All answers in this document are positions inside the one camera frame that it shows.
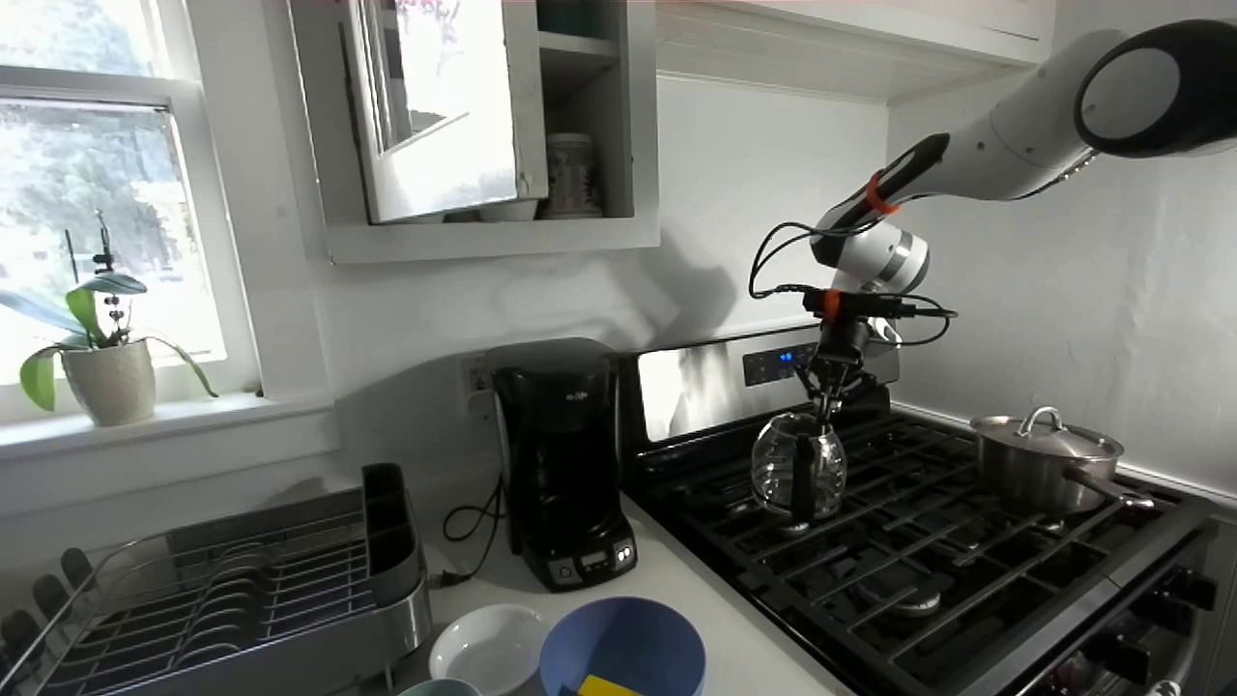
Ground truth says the white bowl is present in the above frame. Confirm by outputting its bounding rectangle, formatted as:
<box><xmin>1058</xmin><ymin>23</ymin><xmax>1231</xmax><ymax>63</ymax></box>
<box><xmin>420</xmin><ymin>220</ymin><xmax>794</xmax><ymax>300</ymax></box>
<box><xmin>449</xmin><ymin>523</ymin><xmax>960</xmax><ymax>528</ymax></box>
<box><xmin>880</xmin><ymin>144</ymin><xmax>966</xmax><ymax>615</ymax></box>
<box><xmin>424</xmin><ymin>603</ymin><xmax>557</xmax><ymax>696</ymax></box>

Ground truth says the stainless steel pan lid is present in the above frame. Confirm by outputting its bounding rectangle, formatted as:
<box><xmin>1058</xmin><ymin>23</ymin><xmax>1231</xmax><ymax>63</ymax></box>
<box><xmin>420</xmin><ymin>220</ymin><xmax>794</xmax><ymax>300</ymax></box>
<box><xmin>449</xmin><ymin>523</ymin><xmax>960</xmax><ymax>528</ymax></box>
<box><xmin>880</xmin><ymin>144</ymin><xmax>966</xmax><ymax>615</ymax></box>
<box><xmin>971</xmin><ymin>400</ymin><xmax>1128</xmax><ymax>472</ymax></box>

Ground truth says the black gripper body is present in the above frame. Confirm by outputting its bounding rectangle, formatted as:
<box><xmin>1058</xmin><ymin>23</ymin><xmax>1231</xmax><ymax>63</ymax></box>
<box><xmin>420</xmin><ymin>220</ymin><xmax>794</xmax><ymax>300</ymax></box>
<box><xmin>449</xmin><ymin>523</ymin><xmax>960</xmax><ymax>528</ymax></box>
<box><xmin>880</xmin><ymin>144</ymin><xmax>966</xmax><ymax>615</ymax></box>
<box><xmin>806</xmin><ymin>318</ymin><xmax>880</xmax><ymax>382</ymax></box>

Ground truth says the stainless steel saucepan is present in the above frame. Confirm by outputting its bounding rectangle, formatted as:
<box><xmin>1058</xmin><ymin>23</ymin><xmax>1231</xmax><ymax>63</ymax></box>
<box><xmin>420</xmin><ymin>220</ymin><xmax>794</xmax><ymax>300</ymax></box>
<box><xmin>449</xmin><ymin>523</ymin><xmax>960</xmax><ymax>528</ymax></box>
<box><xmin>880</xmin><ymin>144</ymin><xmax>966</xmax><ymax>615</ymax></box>
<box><xmin>971</xmin><ymin>432</ymin><xmax>1163</xmax><ymax>523</ymax></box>

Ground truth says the glass kettle with black handle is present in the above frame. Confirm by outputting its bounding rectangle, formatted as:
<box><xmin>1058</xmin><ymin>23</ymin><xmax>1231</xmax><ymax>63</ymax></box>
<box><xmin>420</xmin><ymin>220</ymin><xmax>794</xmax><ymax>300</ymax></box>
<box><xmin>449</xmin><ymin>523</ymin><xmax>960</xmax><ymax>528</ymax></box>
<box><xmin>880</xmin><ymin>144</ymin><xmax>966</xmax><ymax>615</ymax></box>
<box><xmin>746</xmin><ymin>404</ymin><xmax>856</xmax><ymax>527</ymax></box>

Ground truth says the black utensil holder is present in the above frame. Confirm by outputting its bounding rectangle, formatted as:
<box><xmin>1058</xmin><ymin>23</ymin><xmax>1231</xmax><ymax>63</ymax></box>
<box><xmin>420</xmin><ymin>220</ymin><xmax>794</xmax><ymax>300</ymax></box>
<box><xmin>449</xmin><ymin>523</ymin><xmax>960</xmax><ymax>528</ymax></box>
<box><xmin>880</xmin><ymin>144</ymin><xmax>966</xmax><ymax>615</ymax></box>
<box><xmin>359</xmin><ymin>458</ymin><xmax>429</xmax><ymax>603</ymax></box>

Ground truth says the black coffee maker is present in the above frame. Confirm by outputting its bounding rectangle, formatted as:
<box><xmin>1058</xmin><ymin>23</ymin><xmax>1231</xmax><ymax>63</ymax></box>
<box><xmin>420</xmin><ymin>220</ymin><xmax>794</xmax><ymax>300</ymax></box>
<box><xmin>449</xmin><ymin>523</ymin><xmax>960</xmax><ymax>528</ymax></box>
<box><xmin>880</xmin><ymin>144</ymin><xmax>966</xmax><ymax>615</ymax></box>
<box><xmin>482</xmin><ymin>336</ymin><xmax>643</xmax><ymax>594</ymax></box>

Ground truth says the white cabinet door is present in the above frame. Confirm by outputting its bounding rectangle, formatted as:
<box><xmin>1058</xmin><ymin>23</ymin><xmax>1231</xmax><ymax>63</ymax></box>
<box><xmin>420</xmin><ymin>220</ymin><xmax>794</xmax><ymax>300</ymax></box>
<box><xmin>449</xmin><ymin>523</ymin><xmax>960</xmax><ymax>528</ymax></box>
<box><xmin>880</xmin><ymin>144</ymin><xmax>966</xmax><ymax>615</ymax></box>
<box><xmin>338</xmin><ymin>0</ymin><xmax>552</xmax><ymax>226</ymax></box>

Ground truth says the white overhead cabinet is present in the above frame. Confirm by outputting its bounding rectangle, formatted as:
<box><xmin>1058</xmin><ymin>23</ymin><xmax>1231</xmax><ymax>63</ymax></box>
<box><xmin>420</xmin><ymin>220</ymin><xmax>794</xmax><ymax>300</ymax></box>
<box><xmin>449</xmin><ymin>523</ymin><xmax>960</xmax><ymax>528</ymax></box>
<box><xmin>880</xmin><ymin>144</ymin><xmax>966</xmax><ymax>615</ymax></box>
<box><xmin>654</xmin><ymin>0</ymin><xmax>1063</xmax><ymax>104</ymax></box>

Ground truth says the yellow sponge block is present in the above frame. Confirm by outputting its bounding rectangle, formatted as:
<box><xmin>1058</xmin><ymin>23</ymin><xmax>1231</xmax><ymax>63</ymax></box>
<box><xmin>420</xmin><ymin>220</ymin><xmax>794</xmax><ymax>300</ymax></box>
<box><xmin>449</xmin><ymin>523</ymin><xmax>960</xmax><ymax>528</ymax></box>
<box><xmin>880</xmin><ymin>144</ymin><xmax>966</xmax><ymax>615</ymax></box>
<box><xmin>574</xmin><ymin>668</ymin><xmax>646</xmax><ymax>696</ymax></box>

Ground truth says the black coffee maker cord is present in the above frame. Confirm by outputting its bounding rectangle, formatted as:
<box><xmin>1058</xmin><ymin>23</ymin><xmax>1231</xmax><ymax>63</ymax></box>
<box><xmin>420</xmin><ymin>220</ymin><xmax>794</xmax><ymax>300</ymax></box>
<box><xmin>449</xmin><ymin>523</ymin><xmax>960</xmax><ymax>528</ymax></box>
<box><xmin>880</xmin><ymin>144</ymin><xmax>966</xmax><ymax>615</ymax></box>
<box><xmin>436</xmin><ymin>472</ymin><xmax>516</xmax><ymax>588</ymax></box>

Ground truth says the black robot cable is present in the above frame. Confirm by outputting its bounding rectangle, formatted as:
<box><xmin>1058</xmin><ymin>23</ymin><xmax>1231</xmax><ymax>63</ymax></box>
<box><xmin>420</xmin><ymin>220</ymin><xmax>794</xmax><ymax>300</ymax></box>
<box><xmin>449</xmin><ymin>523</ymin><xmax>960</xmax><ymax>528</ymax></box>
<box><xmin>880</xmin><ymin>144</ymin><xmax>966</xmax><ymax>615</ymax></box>
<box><xmin>746</xmin><ymin>211</ymin><xmax>963</xmax><ymax>351</ymax></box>

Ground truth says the white wall cabinet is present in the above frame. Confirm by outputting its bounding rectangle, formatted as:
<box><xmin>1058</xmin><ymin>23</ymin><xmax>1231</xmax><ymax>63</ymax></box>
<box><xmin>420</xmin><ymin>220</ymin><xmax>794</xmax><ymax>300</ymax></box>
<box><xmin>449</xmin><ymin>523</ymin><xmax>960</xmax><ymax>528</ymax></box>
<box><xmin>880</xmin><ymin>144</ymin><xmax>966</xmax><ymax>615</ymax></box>
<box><xmin>281</xmin><ymin>0</ymin><xmax>667</xmax><ymax>269</ymax></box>

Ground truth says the metal dish rack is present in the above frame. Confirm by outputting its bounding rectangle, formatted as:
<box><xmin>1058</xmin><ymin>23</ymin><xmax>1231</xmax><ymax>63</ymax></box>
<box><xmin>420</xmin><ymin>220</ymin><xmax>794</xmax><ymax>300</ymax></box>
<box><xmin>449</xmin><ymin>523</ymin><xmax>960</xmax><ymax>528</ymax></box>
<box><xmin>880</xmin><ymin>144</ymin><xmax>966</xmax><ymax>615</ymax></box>
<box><xmin>0</xmin><ymin>462</ymin><xmax>436</xmax><ymax>696</ymax></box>

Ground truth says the blue bowl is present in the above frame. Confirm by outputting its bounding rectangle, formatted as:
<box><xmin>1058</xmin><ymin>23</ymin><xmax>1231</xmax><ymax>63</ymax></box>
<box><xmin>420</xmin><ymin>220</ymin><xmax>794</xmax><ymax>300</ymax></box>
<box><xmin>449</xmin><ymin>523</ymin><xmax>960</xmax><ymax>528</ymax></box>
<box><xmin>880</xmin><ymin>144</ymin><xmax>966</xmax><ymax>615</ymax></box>
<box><xmin>539</xmin><ymin>592</ymin><xmax>712</xmax><ymax>696</ymax></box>

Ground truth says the window with white frame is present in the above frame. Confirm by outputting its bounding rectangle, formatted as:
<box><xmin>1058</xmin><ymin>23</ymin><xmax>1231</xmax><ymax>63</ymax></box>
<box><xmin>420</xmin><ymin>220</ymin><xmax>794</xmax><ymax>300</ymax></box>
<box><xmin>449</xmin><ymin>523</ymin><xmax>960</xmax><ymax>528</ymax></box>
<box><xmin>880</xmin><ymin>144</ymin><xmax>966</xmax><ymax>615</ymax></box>
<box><xmin>0</xmin><ymin>0</ymin><xmax>271</xmax><ymax>432</ymax></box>

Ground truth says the stainless steel gas stove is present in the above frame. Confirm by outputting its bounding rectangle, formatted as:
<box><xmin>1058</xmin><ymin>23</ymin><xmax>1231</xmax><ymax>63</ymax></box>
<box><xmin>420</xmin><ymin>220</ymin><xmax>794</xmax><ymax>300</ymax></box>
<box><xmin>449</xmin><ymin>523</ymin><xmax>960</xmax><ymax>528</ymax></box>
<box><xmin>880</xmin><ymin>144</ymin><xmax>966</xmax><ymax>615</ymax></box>
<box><xmin>615</xmin><ymin>314</ymin><xmax>1237</xmax><ymax>696</ymax></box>

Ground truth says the potted orchid plant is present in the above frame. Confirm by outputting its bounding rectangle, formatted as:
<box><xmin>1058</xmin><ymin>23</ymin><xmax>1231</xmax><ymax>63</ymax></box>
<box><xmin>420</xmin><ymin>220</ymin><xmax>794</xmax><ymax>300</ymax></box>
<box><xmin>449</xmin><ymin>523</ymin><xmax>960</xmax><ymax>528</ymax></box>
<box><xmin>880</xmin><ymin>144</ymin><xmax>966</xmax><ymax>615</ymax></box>
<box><xmin>0</xmin><ymin>207</ymin><xmax>226</xmax><ymax>432</ymax></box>

